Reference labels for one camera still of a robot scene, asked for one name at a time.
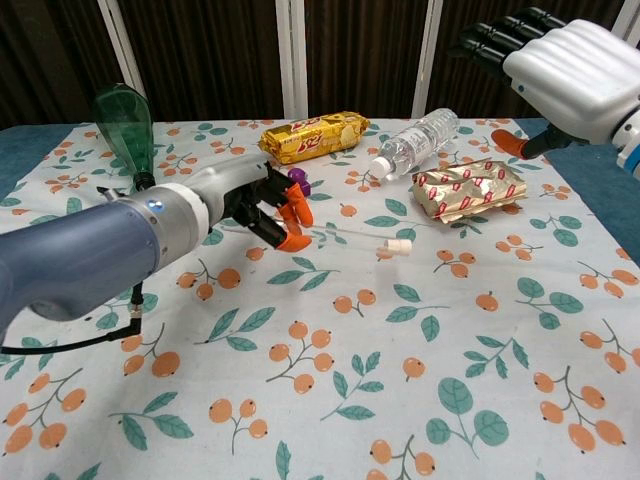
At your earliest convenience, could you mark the purple toy brick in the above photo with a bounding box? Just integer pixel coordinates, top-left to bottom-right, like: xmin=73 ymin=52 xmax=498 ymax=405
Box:
xmin=286 ymin=168 xmax=311 ymax=198

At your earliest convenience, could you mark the small white stopper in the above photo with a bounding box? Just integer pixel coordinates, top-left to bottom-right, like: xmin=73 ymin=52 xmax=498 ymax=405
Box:
xmin=382 ymin=238 xmax=414 ymax=258

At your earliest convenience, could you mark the floral white tablecloth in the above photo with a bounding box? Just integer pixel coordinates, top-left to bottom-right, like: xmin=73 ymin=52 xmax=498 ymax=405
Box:
xmin=0 ymin=117 xmax=640 ymax=480

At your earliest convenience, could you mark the clear glass test tube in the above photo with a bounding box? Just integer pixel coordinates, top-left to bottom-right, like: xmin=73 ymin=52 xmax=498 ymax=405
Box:
xmin=219 ymin=223 xmax=391 ymax=254

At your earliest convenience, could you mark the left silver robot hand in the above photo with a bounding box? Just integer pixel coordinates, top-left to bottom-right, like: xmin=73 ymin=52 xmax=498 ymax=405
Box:
xmin=197 ymin=152 xmax=315 ymax=253

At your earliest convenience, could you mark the crumpled gold red packet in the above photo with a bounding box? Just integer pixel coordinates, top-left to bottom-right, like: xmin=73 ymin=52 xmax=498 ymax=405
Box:
xmin=411 ymin=158 xmax=529 ymax=226

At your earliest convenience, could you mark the gold biscuit packet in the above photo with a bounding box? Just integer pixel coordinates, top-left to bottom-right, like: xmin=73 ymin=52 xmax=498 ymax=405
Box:
xmin=258 ymin=111 xmax=370 ymax=165

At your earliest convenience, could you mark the white screen frame post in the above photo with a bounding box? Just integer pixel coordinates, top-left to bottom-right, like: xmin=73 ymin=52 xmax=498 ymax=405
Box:
xmin=412 ymin=0 xmax=444 ymax=120
xmin=274 ymin=0 xmax=309 ymax=121
xmin=612 ymin=0 xmax=640 ymax=49
xmin=97 ymin=0 xmax=147 ymax=101

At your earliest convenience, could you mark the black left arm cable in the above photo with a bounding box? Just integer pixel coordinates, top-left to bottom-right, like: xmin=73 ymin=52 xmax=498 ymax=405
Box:
xmin=0 ymin=279 xmax=147 ymax=357

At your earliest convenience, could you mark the green spray bottle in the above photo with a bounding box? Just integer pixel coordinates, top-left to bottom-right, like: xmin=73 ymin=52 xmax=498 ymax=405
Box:
xmin=92 ymin=82 xmax=162 ymax=211

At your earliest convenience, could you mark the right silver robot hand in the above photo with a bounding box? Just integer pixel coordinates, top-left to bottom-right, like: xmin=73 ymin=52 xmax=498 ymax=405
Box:
xmin=447 ymin=7 xmax=640 ymax=161

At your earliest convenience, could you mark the clear plastic water bottle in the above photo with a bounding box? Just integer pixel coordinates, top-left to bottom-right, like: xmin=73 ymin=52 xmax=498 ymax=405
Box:
xmin=369 ymin=107 xmax=460 ymax=182

